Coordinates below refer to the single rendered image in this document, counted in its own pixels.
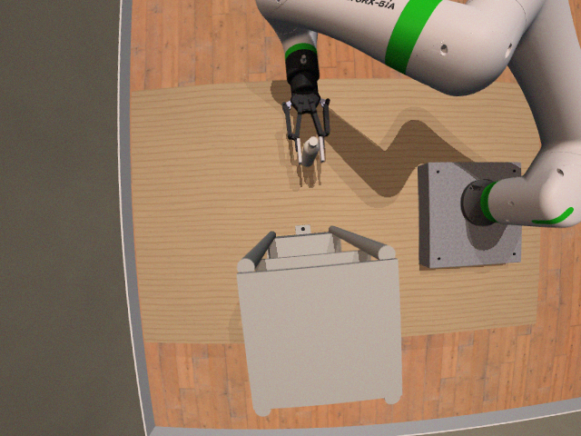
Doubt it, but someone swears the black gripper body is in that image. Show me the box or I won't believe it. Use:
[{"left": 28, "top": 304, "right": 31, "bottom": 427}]
[{"left": 290, "top": 74, "right": 320, "bottom": 114}]

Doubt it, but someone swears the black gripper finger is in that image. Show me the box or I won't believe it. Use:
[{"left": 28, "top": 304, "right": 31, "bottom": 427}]
[
  {"left": 309, "top": 96, "right": 330, "bottom": 163},
  {"left": 282, "top": 97, "right": 303, "bottom": 164}
]

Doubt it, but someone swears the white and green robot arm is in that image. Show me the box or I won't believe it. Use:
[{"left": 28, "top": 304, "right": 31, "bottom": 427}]
[{"left": 255, "top": 0, "right": 581, "bottom": 228}]

